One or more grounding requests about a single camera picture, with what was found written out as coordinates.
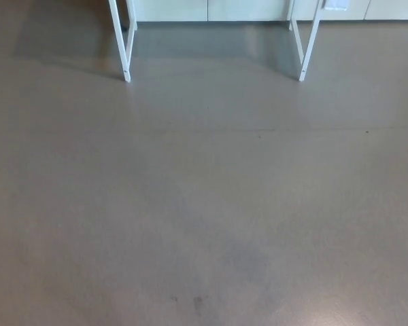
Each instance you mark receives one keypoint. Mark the white cabinet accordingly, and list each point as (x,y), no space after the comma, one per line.
(245,10)

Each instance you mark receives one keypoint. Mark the white metal table leg frame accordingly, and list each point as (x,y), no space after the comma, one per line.
(126,51)
(307,51)

